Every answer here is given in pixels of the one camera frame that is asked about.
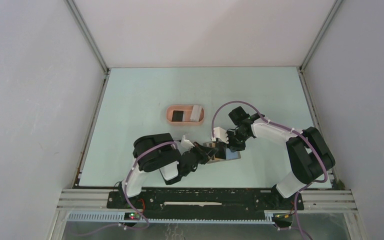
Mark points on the stack of credit cards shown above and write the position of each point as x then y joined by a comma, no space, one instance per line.
195,113

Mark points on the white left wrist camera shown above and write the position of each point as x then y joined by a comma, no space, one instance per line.
186,143

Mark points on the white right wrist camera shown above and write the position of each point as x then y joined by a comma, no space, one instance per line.
219,135

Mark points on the taupe leather card holder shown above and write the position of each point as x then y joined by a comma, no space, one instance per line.
229,154

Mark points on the white cable duct strip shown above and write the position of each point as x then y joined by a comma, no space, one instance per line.
119,217

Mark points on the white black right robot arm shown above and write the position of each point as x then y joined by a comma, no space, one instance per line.
308,153

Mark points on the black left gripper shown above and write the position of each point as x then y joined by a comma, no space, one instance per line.
209,151

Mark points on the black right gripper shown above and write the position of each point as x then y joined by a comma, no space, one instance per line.
232,146

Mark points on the black credit card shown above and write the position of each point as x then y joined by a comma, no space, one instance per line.
221,154

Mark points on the peach plastic card tray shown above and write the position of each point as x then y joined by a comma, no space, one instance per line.
186,119

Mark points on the yellow card with black stripe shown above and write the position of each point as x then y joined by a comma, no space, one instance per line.
213,151

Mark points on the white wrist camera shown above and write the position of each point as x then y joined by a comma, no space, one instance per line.
219,135
186,143

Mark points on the black card in tray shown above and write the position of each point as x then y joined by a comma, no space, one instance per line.
177,116

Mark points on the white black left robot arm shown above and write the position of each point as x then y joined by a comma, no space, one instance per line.
174,159

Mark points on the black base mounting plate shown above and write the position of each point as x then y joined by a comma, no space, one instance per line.
205,204

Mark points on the aluminium frame rail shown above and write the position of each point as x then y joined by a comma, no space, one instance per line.
83,199

